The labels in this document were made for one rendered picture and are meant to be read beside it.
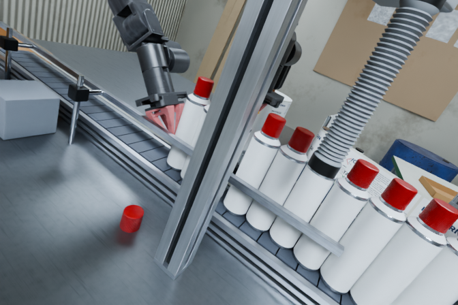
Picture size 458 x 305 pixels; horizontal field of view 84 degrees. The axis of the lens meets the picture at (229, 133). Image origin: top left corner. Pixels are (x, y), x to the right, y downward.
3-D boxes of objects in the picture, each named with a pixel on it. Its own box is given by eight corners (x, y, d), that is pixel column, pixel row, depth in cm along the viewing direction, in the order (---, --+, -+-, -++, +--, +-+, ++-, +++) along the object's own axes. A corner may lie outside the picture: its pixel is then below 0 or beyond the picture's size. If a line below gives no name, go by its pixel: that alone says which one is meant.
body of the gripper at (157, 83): (189, 99, 58) (181, 67, 57) (158, 103, 49) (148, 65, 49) (168, 105, 61) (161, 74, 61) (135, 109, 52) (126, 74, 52)
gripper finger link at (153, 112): (196, 133, 58) (186, 93, 57) (176, 140, 52) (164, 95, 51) (174, 137, 61) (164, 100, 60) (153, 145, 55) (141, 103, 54)
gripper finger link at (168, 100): (193, 135, 57) (182, 94, 56) (172, 141, 51) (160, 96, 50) (171, 139, 60) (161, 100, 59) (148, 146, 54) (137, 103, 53)
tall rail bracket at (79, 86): (98, 141, 62) (110, 78, 57) (67, 147, 56) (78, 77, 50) (90, 135, 64) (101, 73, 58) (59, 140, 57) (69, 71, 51)
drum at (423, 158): (404, 225, 280) (456, 161, 250) (405, 250, 233) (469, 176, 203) (355, 194, 305) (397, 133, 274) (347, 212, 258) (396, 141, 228)
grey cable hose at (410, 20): (337, 172, 32) (445, 0, 25) (333, 182, 29) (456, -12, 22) (311, 158, 34) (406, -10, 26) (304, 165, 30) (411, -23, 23)
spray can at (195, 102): (193, 168, 58) (224, 84, 51) (176, 173, 54) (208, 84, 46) (178, 156, 60) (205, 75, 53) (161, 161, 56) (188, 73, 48)
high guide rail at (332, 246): (340, 252, 39) (345, 246, 38) (339, 257, 38) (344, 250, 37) (2, 26, 77) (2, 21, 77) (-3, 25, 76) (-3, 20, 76)
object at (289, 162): (272, 224, 50) (323, 135, 43) (264, 237, 46) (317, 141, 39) (251, 208, 52) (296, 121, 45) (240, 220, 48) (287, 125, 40)
